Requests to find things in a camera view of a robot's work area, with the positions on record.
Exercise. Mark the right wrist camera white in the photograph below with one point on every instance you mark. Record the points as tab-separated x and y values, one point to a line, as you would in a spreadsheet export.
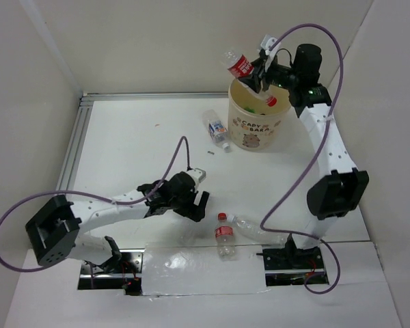
268	48

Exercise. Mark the long clear bottle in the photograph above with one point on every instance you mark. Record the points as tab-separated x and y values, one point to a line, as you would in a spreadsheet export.
188	233

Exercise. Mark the aluminium frame rail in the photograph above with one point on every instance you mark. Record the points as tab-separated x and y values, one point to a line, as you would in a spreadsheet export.
120	141

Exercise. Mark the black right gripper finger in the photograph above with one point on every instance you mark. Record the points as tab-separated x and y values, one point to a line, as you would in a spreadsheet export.
253	82
258	66

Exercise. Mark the white tape sheet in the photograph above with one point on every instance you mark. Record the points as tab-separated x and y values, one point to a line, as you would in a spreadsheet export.
184	271

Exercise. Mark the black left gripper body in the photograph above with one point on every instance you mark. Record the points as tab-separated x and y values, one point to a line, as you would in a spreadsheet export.
177	201

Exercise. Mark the red label cola bottle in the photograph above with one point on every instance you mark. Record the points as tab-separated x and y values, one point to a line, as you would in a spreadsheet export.
225	239

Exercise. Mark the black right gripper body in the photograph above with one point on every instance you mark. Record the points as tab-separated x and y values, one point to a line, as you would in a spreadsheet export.
279	75

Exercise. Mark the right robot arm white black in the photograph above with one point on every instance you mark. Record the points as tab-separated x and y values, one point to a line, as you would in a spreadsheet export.
341	184

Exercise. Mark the red white label bottle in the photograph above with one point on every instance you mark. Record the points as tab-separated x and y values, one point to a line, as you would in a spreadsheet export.
240	67

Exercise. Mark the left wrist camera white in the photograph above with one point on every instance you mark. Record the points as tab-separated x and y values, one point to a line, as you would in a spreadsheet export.
198	175

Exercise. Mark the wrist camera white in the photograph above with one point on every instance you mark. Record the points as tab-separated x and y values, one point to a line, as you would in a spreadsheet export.
268	48
198	175

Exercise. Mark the blue orange label bottle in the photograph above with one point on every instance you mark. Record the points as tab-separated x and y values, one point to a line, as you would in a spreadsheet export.
217	131

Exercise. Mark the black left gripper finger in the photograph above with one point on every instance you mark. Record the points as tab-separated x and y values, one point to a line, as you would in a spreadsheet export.
199	210
190	212

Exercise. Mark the beige capybara bin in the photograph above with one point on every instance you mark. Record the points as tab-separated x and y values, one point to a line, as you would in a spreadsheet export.
252	131

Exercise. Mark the clear bottle white cap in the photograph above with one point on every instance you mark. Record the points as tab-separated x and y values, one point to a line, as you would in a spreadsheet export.
252	231

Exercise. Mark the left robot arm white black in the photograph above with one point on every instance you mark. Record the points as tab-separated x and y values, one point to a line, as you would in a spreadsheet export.
61	228

